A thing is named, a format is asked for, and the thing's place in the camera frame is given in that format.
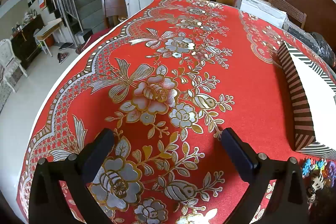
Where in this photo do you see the striped jewelry box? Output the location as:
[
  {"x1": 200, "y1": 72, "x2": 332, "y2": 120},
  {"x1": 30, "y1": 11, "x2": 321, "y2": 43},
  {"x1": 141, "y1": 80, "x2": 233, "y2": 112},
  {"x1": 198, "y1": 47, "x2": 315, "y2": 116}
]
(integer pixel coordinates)
[{"x1": 277, "y1": 41, "x2": 336, "y2": 160}]

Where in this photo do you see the small white table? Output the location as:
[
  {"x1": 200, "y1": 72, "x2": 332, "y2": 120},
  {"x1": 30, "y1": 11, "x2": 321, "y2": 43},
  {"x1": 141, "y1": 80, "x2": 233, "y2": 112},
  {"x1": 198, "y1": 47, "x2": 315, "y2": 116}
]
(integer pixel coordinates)
[{"x1": 34, "y1": 18, "x2": 63, "y2": 56}]

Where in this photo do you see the leopard print hair bow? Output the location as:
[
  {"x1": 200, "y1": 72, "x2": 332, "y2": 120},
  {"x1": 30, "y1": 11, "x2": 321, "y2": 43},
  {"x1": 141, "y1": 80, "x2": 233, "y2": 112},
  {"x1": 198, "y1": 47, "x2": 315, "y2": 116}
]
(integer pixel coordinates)
[{"x1": 307, "y1": 174, "x2": 326, "y2": 205}]

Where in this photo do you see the purple bead bracelet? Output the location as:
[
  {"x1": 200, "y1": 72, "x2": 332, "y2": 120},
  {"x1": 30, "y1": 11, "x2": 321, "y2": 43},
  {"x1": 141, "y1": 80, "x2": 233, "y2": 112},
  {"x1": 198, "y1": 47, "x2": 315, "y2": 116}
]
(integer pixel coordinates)
[{"x1": 325, "y1": 160, "x2": 336, "y2": 186}]

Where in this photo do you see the black wrapped box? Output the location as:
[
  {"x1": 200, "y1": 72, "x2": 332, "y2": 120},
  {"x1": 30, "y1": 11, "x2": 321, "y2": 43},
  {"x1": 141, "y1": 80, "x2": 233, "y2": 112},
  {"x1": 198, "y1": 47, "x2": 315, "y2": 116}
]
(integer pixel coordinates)
[{"x1": 287, "y1": 23, "x2": 319, "y2": 46}]

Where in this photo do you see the dark wooden cabinet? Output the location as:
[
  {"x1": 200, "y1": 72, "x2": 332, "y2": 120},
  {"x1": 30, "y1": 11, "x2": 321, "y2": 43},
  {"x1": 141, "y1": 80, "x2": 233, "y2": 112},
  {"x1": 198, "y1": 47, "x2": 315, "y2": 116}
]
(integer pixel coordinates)
[{"x1": 10, "y1": 15, "x2": 45, "y2": 69}]

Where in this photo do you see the red floral tablecloth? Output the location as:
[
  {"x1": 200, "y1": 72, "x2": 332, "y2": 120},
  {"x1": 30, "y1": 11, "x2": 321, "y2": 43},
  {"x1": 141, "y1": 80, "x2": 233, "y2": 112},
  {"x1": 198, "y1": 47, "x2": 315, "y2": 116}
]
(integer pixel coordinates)
[{"x1": 16, "y1": 0, "x2": 336, "y2": 224}]

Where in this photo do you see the black plastic bag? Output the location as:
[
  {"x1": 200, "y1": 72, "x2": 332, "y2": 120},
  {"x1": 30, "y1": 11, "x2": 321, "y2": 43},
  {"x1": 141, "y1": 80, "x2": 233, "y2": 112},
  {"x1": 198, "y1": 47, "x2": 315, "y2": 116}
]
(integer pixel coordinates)
[{"x1": 311, "y1": 32, "x2": 336, "y2": 68}]

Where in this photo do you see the slatted wooden chair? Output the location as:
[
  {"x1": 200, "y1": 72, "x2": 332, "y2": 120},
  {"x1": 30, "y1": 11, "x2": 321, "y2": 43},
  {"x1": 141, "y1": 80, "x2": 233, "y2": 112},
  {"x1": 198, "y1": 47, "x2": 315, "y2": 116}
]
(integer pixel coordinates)
[{"x1": 266, "y1": 0, "x2": 307, "y2": 29}]

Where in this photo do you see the turquoise bead bracelet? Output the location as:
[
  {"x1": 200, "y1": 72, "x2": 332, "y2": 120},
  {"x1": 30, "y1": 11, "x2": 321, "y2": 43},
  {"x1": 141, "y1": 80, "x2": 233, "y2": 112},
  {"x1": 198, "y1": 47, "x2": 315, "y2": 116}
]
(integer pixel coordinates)
[{"x1": 301, "y1": 158, "x2": 326, "y2": 178}]

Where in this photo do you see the dark wooden chair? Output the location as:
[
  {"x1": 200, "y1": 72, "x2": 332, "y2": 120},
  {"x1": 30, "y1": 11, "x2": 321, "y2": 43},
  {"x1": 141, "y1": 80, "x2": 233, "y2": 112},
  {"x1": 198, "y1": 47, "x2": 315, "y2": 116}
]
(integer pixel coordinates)
[{"x1": 100, "y1": 0, "x2": 129, "y2": 29}]

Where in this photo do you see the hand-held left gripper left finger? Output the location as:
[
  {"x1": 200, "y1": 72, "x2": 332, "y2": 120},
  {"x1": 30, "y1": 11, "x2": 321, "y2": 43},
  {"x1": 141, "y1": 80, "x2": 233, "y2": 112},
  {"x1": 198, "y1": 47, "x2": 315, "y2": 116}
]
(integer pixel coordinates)
[{"x1": 28, "y1": 128, "x2": 116, "y2": 224}]

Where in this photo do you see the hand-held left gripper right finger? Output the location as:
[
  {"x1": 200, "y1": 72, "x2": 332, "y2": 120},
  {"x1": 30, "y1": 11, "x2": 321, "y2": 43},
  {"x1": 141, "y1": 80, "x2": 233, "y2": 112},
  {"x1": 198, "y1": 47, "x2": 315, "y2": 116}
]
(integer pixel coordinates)
[{"x1": 220, "y1": 127, "x2": 310, "y2": 224}]

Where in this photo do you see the round brown table top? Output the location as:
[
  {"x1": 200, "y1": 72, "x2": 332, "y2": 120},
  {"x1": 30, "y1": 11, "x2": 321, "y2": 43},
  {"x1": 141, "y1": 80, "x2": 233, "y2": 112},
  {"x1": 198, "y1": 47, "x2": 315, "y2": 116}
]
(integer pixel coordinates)
[{"x1": 285, "y1": 0, "x2": 336, "y2": 42}]

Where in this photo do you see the white ornate chair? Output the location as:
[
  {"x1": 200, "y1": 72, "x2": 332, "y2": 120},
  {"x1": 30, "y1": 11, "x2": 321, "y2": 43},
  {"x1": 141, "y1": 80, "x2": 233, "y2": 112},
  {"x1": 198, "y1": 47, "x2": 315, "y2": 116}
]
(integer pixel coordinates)
[{"x1": 0, "y1": 39, "x2": 28, "y2": 93}]

